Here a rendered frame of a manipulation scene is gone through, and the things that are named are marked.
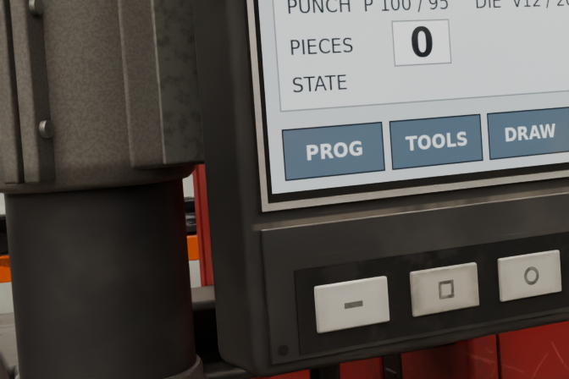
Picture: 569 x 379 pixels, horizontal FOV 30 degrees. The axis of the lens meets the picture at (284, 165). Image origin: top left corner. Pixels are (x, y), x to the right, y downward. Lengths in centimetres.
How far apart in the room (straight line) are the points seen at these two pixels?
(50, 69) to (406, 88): 18
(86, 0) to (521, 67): 22
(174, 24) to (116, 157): 8
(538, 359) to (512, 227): 47
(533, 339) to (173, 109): 51
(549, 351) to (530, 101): 49
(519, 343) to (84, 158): 53
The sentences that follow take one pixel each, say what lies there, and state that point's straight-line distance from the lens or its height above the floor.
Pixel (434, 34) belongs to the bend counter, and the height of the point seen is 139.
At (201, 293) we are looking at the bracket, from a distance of 90.
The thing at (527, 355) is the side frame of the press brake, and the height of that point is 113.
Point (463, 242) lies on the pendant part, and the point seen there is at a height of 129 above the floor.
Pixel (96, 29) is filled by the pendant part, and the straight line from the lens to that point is 56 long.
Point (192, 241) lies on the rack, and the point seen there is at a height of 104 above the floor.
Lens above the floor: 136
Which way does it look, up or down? 3 degrees down
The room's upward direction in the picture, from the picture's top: 4 degrees counter-clockwise
